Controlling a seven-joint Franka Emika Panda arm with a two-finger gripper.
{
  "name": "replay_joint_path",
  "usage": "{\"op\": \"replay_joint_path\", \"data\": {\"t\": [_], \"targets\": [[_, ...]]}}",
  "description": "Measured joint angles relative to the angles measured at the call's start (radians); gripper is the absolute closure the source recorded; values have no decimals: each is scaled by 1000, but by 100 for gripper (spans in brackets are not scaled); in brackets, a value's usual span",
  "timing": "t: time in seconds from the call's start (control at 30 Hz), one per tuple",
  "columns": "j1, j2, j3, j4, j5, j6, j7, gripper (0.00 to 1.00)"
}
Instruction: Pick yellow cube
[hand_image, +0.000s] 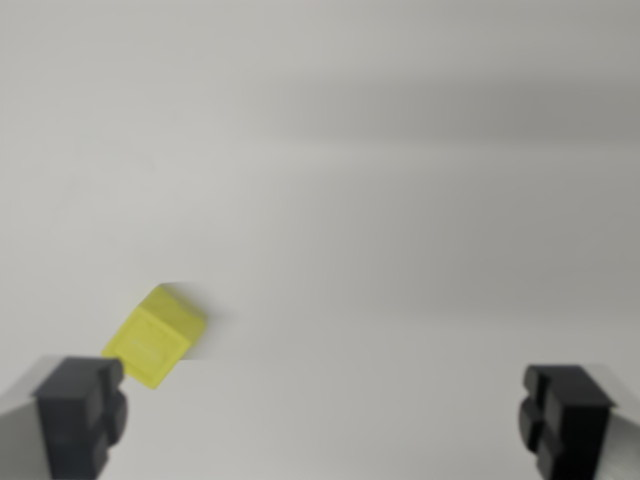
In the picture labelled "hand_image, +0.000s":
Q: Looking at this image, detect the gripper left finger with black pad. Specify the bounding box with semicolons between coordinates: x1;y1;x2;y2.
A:
0;354;131;480

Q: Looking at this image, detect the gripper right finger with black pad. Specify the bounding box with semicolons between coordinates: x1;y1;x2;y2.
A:
517;363;640;480

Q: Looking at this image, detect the yellow cube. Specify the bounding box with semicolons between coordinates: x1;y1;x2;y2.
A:
101;282;208;392

